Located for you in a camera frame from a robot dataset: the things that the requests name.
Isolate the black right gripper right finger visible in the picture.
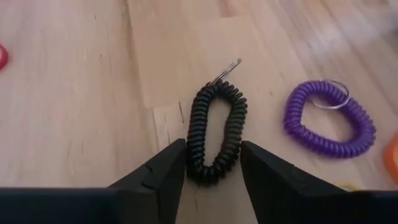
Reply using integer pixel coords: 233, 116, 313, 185
241, 140, 398, 224

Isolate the purple coil wrist keychain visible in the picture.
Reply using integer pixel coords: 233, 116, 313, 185
283, 79, 377, 159

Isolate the black coil wrist keychain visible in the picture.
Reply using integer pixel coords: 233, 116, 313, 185
185, 58, 249, 187

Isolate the red rubber band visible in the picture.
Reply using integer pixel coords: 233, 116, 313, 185
0, 43, 9, 72

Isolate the thin orange rubber band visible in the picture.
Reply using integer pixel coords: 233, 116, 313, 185
384, 133, 398, 184

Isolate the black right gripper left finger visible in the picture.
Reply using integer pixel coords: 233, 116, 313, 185
0, 138, 187, 224

